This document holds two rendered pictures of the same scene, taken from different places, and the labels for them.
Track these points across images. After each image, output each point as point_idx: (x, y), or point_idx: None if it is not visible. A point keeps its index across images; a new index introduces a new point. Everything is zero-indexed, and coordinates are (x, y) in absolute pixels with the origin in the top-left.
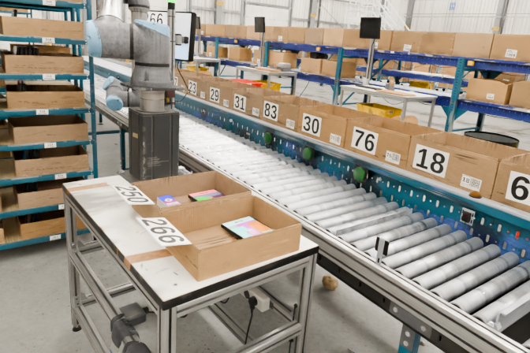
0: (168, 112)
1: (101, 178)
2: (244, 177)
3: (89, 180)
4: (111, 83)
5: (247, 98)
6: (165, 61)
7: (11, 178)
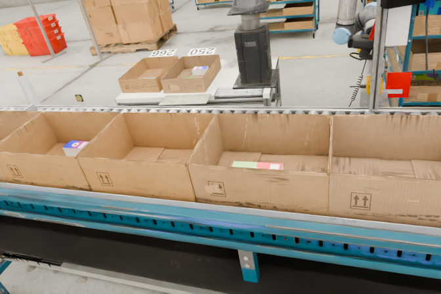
0: (237, 30)
1: (274, 65)
2: (211, 112)
3: (273, 62)
4: (364, 9)
5: (393, 127)
6: None
7: (395, 71)
